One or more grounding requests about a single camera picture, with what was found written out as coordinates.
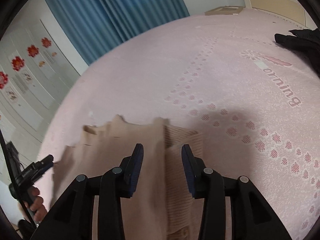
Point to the pink patterned bed sheet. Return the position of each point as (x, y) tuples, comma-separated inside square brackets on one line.
[(219, 83)]

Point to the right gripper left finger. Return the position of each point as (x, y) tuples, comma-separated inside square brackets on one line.
[(71, 217)]

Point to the black puffer jacket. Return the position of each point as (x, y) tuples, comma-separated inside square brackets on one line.
[(305, 41)]

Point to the white wardrobe with red decals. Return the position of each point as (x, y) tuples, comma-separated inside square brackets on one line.
[(39, 65)]

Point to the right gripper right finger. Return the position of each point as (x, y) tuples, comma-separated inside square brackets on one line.
[(252, 217)]

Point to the person's left hand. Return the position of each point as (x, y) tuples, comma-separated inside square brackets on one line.
[(37, 208)]

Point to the blue curtain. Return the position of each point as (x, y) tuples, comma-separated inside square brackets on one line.
[(95, 27)]

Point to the cream wooden headboard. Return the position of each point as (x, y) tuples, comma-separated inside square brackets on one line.
[(286, 9)]

